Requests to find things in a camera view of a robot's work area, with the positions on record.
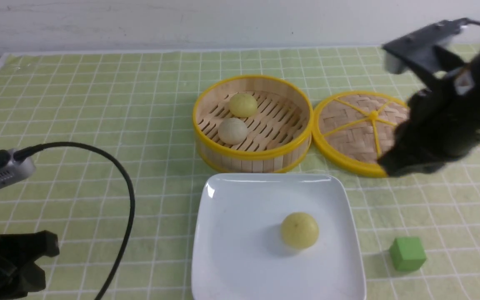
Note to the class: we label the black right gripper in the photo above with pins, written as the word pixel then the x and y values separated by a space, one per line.
pixel 443 124

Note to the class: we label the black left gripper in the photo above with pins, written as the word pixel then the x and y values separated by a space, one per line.
pixel 19 273

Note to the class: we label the pale yellow steamed bun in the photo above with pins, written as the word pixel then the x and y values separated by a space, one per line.
pixel 243 105

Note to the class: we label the white-grey steamed bun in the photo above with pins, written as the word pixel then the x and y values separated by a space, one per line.
pixel 232 131

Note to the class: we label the white square plate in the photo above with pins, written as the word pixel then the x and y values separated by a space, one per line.
pixel 238 253

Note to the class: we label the woven bamboo steamer lid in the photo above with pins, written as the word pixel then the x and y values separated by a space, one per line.
pixel 353 129

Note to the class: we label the green checkered tablecloth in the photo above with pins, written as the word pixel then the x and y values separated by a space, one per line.
pixel 138 107

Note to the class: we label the green foam cube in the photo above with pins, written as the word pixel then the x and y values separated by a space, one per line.
pixel 407 254

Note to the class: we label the bamboo steamer basket yellow rim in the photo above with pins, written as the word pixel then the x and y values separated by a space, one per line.
pixel 279 134

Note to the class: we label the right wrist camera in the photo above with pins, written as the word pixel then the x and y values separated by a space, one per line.
pixel 426 47

